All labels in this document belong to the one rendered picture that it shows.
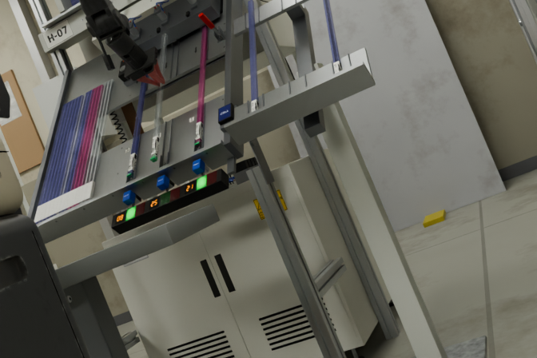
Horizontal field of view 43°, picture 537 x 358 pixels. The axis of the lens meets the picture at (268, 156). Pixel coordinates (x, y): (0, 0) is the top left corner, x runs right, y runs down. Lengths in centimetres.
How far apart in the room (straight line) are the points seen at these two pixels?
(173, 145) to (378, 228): 57
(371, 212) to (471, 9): 305
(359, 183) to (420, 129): 259
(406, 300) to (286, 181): 49
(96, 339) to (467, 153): 310
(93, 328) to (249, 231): 71
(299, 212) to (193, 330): 52
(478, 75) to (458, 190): 81
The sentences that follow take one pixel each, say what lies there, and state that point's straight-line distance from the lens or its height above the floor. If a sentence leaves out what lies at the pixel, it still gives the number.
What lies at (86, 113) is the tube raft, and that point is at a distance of 221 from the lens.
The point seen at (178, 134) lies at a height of 80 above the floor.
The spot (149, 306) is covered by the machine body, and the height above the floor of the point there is 37.
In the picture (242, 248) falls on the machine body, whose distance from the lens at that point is 205.
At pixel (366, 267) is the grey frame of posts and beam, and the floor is 23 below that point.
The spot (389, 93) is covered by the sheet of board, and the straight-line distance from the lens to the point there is 432.
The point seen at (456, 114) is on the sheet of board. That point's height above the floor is 52.
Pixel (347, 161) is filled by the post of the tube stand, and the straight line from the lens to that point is 170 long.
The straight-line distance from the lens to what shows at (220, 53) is 197.
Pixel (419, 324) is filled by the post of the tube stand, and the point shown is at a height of 13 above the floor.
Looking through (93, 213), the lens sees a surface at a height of 70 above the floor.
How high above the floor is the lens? 60
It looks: 2 degrees up
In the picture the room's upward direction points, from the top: 23 degrees counter-clockwise
